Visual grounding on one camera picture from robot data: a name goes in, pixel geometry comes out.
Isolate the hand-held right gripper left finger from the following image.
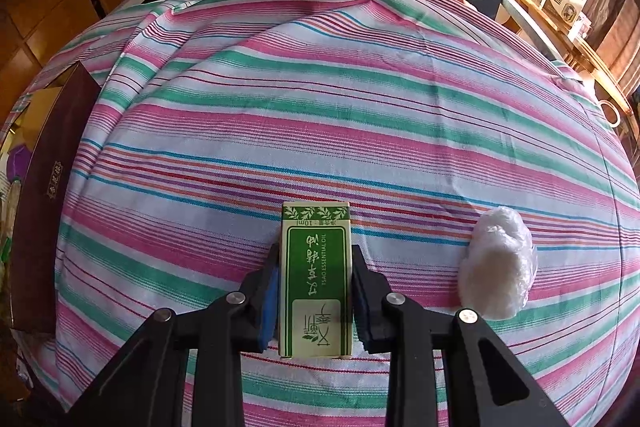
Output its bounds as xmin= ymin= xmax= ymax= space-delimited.
xmin=65 ymin=243 xmax=282 ymax=427

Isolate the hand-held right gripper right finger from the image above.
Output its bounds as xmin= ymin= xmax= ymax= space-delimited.
xmin=351 ymin=245 xmax=568 ymax=427

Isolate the green carton box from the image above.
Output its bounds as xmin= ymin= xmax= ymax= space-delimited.
xmin=277 ymin=201 xmax=353 ymax=359

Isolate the white plastic-wrapped ball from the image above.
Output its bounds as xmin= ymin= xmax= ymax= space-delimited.
xmin=457 ymin=206 xmax=538 ymax=320

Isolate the gold tin box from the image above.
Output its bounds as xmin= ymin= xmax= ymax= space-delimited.
xmin=0 ymin=61 xmax=103 ymax=338

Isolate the purple packet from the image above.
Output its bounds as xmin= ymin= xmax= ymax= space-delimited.
xmin=7 ymin=144 xmax=33 ymax=180

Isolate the striped bed sheet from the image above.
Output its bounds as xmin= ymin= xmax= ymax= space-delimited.
xmin=15 ymin=0 xmax=640 ymax=427

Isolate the wooden shelf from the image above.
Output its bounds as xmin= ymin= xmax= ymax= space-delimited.
xmin=502 ymin=0 xmax=640 ymax=142

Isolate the patterned pink curtain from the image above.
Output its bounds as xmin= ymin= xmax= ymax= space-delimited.
xmin=585 ymin=0 xmax=640 ymax=82

